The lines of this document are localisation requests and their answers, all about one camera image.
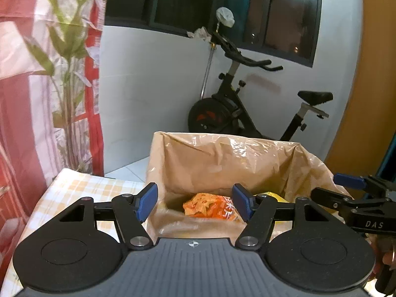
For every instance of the checkered floral tablecloth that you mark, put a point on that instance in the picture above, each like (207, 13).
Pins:
(77, 188)

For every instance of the dark window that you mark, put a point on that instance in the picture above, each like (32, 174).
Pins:
(185, 3)

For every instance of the person's right hand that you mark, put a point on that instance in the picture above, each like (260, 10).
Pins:
(386, 256)

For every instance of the orange snack packet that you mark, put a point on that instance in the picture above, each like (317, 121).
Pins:
(205, 205)

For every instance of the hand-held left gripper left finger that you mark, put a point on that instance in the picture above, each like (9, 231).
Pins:
(147, 202)

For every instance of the black exercise bike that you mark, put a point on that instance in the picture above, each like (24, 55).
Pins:
(213, 114)

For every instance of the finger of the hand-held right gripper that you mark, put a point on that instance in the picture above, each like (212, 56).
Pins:
(349, 180)
(329, 198)

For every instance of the yellow snack packet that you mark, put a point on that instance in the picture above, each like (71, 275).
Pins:
(272, 195)

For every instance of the cardboard box with plastic liner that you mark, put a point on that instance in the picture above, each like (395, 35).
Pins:
(210, 164)

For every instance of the printed backdrop cloth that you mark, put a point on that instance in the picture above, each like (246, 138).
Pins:
(37, 83)

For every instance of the brown wooden door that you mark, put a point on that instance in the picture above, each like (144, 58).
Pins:
(371, 68)

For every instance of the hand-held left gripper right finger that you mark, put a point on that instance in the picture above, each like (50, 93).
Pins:
(243, 202)

